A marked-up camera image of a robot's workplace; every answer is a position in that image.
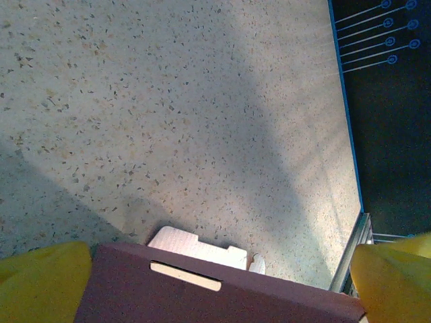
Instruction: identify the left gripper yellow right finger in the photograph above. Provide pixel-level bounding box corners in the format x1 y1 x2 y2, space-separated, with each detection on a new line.
350 231 431 323

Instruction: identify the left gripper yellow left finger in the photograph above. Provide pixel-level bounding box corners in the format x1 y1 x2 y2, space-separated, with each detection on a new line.
0 240 94 323

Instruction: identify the aluminium rail beam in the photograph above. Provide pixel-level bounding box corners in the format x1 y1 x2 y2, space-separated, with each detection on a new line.
328 212 374 299

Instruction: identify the blue-edged table side rail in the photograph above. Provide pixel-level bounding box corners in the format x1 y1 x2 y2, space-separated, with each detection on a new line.
328 0 365 213

